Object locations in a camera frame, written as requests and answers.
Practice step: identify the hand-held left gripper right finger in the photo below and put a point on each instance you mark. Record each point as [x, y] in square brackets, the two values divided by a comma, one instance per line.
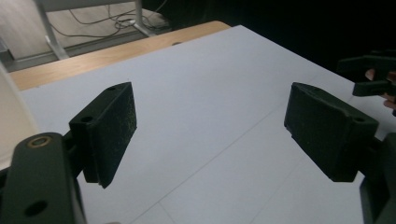
[327, 133]

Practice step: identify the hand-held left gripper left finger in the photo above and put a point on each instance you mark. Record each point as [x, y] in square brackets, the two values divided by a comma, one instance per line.
[106, 133]

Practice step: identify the white plastic bin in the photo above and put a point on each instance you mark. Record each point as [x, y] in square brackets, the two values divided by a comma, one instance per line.
[12, 124]

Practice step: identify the white gridded table sheet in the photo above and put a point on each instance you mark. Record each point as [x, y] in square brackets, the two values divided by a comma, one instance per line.
[202, 93]

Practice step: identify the white metal stand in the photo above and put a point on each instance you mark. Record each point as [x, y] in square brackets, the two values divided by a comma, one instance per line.
[51, 39]

